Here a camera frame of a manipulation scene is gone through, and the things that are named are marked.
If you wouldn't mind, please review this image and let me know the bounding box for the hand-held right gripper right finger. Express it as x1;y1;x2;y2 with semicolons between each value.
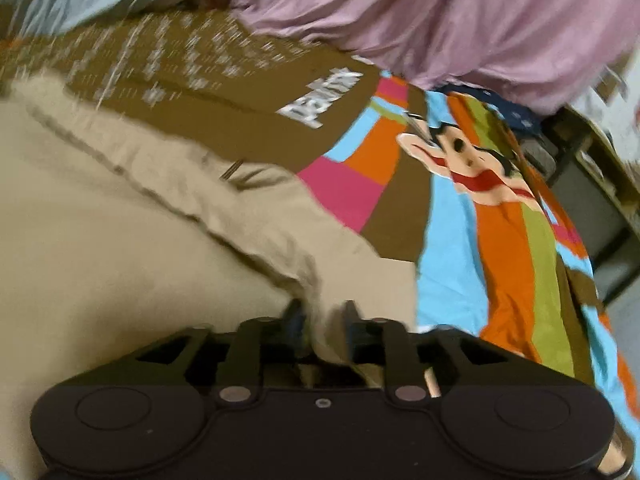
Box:
342;299;509;407

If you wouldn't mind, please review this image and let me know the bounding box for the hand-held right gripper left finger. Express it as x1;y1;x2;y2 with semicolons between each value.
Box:
134;300;307;407

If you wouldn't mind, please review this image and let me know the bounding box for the beige hooded jacket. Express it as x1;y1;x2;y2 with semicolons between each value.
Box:
0;72;419;480

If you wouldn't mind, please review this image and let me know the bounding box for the colourful cartoon printed bed sheet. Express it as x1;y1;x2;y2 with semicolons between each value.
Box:
0;0;640;480

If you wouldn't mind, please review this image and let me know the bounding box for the dark blue backpack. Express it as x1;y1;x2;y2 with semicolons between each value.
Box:
447;87;548;138

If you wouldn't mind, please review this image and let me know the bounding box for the wooden shelf desk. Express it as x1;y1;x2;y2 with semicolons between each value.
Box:
542;60;640;308

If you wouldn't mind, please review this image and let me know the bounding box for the pink curtain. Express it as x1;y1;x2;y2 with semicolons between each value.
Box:
220;0;640;117

